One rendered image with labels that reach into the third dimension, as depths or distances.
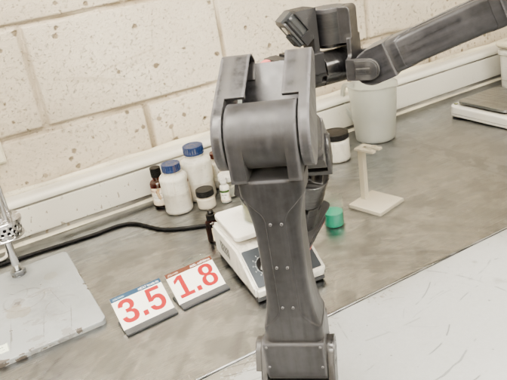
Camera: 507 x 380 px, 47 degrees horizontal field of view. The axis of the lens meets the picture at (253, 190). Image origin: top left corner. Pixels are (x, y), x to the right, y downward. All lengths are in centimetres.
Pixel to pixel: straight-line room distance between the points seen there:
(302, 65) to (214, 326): 51
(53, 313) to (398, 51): 72
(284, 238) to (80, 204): 87
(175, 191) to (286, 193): 77
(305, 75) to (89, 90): 87
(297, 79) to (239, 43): 95
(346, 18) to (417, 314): 48
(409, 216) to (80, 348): 65
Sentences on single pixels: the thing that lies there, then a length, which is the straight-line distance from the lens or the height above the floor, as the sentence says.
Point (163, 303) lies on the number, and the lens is 101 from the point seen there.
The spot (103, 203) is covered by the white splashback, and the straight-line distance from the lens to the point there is 140.
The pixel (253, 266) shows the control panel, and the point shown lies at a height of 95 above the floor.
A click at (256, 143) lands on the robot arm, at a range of 52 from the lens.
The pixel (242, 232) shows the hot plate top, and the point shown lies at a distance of 101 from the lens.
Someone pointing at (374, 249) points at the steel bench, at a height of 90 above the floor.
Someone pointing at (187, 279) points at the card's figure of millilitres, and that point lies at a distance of 103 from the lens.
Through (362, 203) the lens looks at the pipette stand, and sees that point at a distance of 124.
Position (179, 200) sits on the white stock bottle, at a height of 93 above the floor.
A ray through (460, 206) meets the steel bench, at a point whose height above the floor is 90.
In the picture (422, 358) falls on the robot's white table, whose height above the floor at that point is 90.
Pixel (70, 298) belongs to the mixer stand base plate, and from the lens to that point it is 111.
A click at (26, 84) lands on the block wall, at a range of 134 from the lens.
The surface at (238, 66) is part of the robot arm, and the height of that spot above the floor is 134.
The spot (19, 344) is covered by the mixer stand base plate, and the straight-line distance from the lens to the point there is 104.
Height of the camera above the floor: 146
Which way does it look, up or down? 24 degrees down
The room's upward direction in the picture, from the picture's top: 9 degrees counter-clockwise
